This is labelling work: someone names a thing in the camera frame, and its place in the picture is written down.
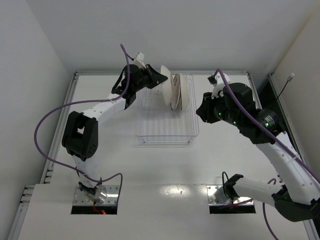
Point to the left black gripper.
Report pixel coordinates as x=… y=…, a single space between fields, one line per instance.
x=149 y=75

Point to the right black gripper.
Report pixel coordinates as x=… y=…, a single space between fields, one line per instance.
x=207 y=106

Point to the flower pattern plate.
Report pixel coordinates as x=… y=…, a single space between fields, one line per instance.
x=184 y=92
x=166 y=86

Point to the glass plate orange sunburst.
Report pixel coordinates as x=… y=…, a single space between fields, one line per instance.
x=176 y=89

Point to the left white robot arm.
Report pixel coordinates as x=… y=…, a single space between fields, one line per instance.
x=81 y=133

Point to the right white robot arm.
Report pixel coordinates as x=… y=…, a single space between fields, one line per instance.
x=297 y=198

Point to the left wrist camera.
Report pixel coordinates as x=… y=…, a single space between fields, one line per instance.
x=139 y=61

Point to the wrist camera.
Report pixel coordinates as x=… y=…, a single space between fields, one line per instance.
x=139 y=61
x=218 y=83

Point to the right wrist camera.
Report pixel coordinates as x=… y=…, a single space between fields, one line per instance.
x=218 y=83

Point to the white wire dish rack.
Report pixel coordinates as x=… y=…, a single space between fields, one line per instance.
x=158 y=124

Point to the black cable white plug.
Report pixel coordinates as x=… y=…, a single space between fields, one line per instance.
x=288 y=80

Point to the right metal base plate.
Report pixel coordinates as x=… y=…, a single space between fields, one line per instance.
x=217 y=198

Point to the metal base plate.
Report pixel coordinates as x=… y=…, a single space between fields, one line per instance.
x=217 y=198
x=107 y=195

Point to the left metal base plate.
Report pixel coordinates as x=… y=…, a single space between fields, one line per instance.
x=107 y=195

